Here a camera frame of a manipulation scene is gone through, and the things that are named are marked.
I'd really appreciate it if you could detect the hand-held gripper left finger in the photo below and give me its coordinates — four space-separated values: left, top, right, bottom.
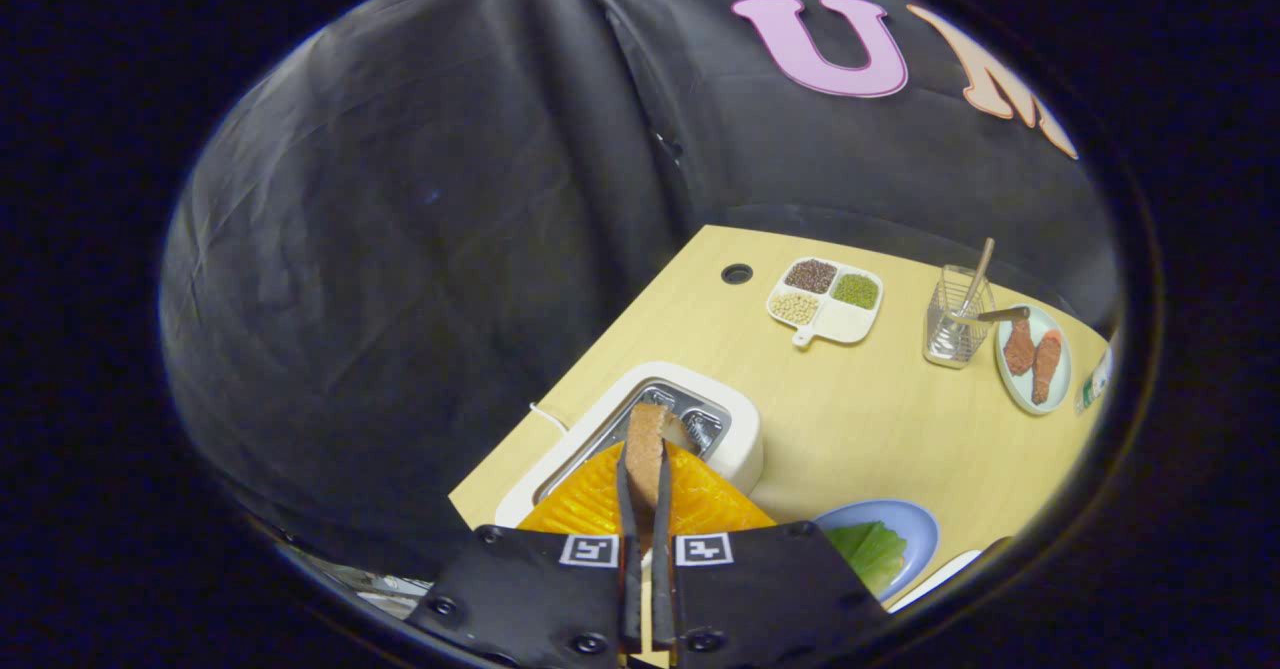
405 439 643 669

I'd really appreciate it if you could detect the white square plate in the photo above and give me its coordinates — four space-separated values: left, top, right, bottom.
885 549 986 615

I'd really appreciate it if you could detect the wooden utensil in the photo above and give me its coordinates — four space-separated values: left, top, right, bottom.
955 237 997 320

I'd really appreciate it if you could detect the pale green plate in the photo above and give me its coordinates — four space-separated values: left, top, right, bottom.
995 304 1073 416

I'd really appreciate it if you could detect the blue round plate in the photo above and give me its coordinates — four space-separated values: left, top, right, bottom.
812 499 941 603

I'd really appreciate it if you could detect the clear plastic water bottle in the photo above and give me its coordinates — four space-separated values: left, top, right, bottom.
1075 344 1114 418

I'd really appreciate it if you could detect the white toaster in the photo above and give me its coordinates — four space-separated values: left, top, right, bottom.
494 361 765 530

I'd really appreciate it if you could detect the brown meat patty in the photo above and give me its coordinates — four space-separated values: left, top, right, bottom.
1003 319 1037 377
1030 329 1063 405

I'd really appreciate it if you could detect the black backdrop cloth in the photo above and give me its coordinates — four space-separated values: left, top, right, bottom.
158 0 1121 575

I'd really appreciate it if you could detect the green lettuce leaf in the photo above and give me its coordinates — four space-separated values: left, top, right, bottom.
825 520 909 598

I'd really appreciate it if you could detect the white divided seasoning tray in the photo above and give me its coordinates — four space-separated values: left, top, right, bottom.
766 257 885 349

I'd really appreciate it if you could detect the brown crust toast slice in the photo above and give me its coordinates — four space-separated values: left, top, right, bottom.
624 403 700 550

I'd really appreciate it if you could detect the metal wire utensil holder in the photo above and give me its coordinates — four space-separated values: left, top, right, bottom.
922 265 997 370

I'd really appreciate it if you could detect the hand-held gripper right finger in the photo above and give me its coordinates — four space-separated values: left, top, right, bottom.
652 439 891 669

